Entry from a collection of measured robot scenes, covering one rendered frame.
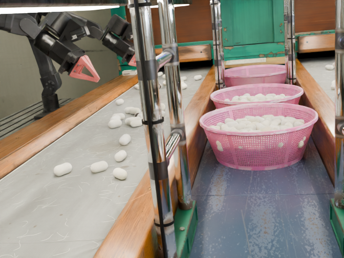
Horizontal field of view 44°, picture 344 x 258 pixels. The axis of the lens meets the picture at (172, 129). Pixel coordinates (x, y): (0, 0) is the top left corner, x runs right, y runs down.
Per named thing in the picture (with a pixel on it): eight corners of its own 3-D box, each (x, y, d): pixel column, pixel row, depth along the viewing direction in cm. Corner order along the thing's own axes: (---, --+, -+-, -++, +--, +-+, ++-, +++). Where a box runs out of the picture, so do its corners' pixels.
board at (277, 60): (215, 68, 183) (215, 66, 183) (217, 64, 197) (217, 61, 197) (295, 63, 177) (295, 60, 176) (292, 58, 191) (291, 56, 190)
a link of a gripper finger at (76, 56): (107, 69, 123) (80, 50, 122) (99, 73, 116) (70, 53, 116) (95, 88, 125) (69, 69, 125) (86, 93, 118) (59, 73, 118)
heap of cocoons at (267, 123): (203, 170, 92) (200, 143, 90) (212, 137, 114) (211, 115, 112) (317, 168, 87) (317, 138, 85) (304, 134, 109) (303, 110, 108)
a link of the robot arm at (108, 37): (125, 38, 170) (111, 28, 170) (122, 37, 164) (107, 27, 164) (116, 52, 171) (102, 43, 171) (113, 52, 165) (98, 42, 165)
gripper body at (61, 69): (87, 52, 125) (66, 37, 125) (73, 56, 115) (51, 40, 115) (77, 70, 127) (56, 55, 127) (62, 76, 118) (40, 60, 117)
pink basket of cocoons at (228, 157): (195, 177, 91) (192, 135, 88) (208, 140, 116) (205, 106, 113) (327, 174, 85) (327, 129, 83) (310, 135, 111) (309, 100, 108)
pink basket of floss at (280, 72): (253, 104, 151) (252, 78, 149) (208, 95, 173) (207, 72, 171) (305, 91, 164) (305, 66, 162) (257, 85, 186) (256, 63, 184)
